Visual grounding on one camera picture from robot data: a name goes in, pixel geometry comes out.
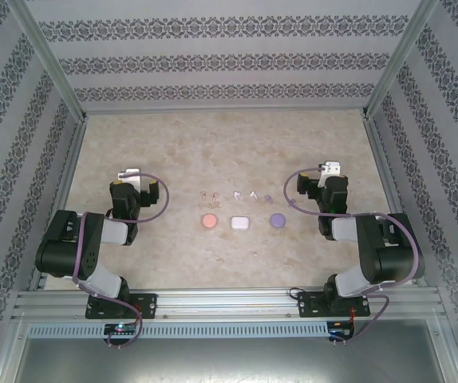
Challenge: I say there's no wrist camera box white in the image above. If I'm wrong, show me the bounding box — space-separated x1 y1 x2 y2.
318 160 342 188
117 168 141 188

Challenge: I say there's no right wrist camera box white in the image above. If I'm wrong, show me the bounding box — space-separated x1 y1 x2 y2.
318 160 342 188

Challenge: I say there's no aluminium frame post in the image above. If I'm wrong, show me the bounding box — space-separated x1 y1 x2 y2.
364 0 441 120
7 0 89 120

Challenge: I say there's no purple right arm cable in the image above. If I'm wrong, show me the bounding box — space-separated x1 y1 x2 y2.
283 167 420 346

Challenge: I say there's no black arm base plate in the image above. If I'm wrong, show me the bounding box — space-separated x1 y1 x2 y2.
297 290 372 319
85 293 159 320

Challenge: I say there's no slotted grey cable duct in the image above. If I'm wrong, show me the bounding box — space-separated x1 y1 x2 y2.
27 322 330 340

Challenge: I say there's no grey metal shelf sheet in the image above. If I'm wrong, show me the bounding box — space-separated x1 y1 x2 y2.
13 338 458 383

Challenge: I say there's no aluminium mounting beam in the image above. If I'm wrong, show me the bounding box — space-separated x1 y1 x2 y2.
11 289 446 322

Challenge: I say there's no small controller circuit board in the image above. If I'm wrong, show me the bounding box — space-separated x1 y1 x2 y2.
104 322 139 335
328 322 356 338

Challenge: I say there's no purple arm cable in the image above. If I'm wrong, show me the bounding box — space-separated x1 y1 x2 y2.
283 167 420 346
71 172 170 349

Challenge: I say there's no aluminium table side rail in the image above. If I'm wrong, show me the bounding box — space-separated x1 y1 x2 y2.
27 119 89 292
362 115 428 288

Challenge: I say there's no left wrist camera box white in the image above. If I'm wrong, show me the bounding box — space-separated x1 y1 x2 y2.
117 168 141 188

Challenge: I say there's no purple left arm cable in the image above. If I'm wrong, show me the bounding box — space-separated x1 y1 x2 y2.
71 172 170 349

